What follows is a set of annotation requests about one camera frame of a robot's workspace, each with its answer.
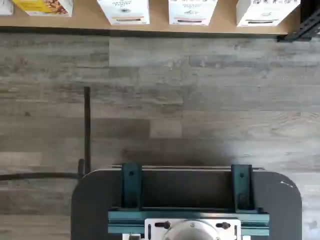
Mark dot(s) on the black floor tape strip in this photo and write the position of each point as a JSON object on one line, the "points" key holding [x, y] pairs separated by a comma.
{"points": [[87, 130]]}

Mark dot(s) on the white box pink strip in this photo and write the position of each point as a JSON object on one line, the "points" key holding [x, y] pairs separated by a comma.
{"points": [[191, 11]]}

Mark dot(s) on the brown shelf board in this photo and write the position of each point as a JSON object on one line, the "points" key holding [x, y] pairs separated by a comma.
{"points": [[85, 21]]}

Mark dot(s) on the yellow granola box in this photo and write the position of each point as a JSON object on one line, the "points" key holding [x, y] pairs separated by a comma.
{"points": [[43, 7]]}

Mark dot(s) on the white box teal strip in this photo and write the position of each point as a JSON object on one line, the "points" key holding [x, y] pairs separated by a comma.
{"points": [[267, 12]]}

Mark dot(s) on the teal metal base frame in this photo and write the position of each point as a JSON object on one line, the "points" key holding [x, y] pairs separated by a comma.
{"points": [[130, 187]]}

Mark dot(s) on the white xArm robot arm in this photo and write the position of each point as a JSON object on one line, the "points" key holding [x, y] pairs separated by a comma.
{"points": [[192, 231]]}

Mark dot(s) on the white cardboard box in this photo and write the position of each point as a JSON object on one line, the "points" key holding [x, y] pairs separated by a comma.
{"points": [[5, 7]]}

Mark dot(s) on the dark grey cart top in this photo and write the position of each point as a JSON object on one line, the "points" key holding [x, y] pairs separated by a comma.
{"points": [[90, 205]]}

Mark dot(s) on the white mounting plate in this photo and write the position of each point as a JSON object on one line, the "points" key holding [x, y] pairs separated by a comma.
{"points": [[155, 231]]}

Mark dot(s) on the white box yellow strip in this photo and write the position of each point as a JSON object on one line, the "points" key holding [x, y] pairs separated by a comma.
{"points": [[125, 11]]}

